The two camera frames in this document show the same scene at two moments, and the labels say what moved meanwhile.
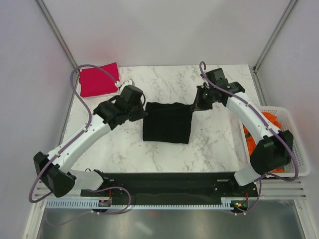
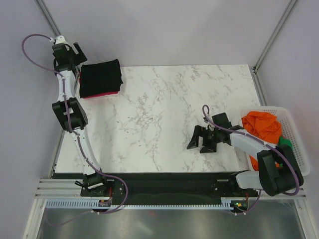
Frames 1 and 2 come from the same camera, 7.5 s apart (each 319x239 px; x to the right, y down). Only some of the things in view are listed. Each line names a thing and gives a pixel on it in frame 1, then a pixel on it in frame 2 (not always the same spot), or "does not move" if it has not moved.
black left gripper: [141, 114] to [80, 58]
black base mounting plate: [170, 186] does not move
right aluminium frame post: [263, 52] does not move
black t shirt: [167, 122] to [100, 77]
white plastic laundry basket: [299, 165] does not move
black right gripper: [199, 104] to [199, 131]
